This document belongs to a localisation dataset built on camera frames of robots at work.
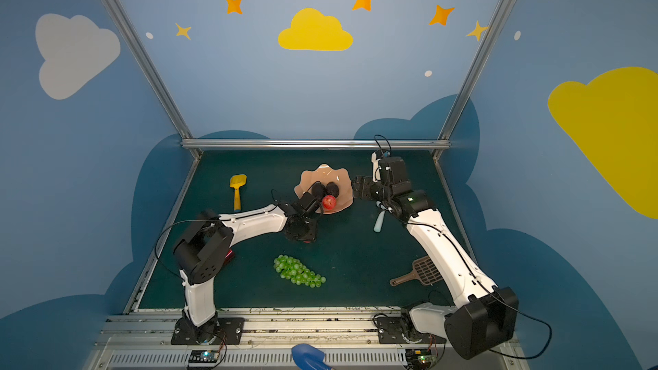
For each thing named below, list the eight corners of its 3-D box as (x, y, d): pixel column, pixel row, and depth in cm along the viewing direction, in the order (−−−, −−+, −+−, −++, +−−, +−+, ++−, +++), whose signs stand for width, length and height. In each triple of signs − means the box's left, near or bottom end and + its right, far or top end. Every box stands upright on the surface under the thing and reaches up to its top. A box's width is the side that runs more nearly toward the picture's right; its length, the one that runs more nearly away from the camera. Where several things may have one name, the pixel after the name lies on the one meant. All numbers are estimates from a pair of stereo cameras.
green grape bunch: (271, 273, 86) (269, 269, 83) (280, 256, 90) (278, 251, 86) (320, 293, 82) (319, 290, 79) (327, 275, 86) (327, 271, 82)
